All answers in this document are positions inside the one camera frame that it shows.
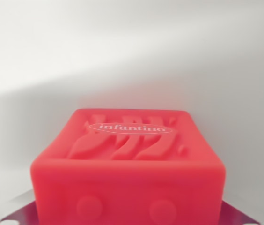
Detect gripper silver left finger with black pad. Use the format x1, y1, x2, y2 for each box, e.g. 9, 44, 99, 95
0, 190, 40, 225

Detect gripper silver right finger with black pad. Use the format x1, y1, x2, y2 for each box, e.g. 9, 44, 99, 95
220, 199, 264, 225

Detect red infantino soft cube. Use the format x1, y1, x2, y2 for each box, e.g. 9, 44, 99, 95
29, 108, 227, 225

